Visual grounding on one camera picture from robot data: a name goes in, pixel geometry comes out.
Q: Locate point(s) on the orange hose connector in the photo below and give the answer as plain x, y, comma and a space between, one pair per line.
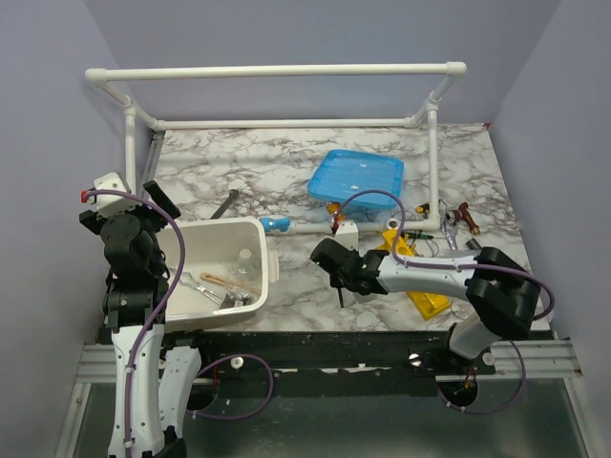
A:
334, 209

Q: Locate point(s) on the black mounting rail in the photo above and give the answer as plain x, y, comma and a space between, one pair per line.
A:
324, 364

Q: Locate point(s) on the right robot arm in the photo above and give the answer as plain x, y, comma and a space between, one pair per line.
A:
503, 296

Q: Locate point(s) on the silver metal wrench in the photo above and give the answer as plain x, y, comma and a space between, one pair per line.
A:
450, 231

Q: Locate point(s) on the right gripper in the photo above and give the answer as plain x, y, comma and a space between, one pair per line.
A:
335, 281

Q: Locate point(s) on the yellow black screwdriver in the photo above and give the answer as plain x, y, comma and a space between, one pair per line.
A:
423, 208

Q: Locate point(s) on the blue plastic bin lid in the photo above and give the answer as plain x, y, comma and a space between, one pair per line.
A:
344, 173

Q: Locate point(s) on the blue hose nozzle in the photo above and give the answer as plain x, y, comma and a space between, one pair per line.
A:
276, 226

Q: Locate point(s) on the yellow test tube rack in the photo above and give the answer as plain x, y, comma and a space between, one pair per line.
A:
429, 305

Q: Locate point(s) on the white PVC pipe frame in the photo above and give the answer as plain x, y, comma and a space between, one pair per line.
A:
451, 72

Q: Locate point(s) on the wooden test tube clamp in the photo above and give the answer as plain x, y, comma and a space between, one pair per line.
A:
228, 282

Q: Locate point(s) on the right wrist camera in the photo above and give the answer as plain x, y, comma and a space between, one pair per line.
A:
347, 234

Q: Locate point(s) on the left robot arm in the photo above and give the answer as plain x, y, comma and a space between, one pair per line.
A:
149, 405

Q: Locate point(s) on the white plastic bin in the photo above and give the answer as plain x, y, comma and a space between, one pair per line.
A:
212, 246

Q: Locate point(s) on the metal crucible tongs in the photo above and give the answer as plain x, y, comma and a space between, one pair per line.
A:
187, 279

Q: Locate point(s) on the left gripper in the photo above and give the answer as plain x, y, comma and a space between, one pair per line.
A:
97, 222

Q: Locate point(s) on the black T-shaped pipe fitting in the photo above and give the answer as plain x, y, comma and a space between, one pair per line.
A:
473, 244

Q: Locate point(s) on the black item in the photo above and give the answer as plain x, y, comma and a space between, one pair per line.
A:
232, 300

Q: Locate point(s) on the black metal rod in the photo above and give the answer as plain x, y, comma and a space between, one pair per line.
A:
233, 194

